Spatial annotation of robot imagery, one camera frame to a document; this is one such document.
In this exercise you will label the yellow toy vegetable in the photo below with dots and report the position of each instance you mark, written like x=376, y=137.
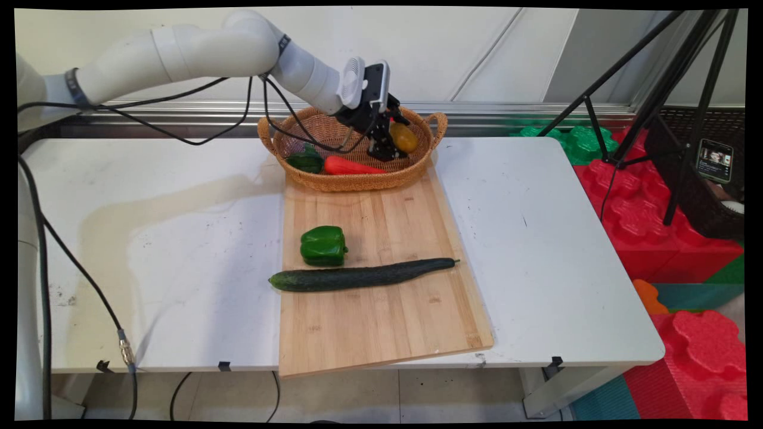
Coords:
x=405, y=140

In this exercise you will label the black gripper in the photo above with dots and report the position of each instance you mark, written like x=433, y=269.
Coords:
x=363, y=119

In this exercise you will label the black mesh panel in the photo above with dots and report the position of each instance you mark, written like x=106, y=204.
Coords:
x=685, y=179

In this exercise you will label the black smartphone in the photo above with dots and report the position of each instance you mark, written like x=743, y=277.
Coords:
x=714, y=161

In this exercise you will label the white table leg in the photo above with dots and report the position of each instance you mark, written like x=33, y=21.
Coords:
x=554, y=390

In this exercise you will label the large red foam block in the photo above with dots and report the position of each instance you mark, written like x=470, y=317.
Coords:
x=638, y=220

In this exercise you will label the orange carrot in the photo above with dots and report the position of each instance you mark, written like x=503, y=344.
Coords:
x=349, y=167

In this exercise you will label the dark green bell pepper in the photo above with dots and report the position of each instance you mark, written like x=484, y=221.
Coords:
x=307, y=161

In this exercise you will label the black camera tripod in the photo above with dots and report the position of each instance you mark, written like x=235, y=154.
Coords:
x=661, y=89

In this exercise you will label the green foam block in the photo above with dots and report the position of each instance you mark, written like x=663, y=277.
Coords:
x=581, y=143

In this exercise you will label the orange foam piece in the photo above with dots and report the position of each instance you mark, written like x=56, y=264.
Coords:
x=648, y=296

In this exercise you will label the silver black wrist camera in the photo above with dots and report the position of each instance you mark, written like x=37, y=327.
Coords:
x=375, y=83

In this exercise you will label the bright green bell pepper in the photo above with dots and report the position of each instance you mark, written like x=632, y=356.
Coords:
x=323, y=245

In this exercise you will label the metal wall rail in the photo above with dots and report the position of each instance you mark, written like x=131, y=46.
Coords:
x=506, y=110

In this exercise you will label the woven wicker basket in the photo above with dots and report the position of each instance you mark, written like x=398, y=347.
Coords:
x=357, y=182

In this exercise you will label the wooden cutting board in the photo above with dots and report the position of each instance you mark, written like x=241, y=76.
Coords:
x=381, y=310

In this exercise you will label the black table edge clip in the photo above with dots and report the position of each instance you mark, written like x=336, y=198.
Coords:
x=224, y=366
x=104, y=366
x=556, y=361

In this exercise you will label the long dark green cucumber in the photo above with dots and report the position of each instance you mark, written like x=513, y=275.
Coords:
x=357, y=276

